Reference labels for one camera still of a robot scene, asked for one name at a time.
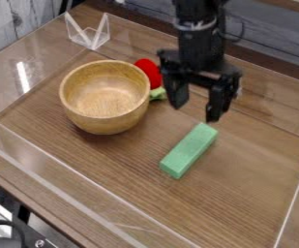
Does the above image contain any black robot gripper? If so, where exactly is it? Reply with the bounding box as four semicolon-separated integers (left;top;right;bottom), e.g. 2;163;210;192
157;22;242;123

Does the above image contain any green rectangular block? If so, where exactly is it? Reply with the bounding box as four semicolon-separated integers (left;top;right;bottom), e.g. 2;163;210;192
160;123;220;179

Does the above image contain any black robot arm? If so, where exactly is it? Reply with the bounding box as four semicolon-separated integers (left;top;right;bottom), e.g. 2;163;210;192
157;0;242;122

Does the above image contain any brown wooden bowl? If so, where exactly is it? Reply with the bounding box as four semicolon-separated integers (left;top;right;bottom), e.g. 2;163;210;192
60;60;150;135

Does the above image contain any red plush strawberry toy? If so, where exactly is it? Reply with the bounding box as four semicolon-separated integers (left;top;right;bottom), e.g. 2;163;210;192
136;58;168;101

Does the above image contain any clear acrylic corner bracket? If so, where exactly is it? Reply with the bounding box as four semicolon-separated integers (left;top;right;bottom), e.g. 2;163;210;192
65;13;110;50

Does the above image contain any clear acrylic tray wall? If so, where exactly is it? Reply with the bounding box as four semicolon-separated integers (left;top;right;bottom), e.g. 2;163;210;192
0;123;200;248

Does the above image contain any black table leg bracket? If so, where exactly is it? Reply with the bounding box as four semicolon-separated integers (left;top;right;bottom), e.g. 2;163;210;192
13;203;64;248

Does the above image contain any black cable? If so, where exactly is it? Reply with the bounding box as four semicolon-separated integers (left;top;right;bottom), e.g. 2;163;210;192
0;219;28;248

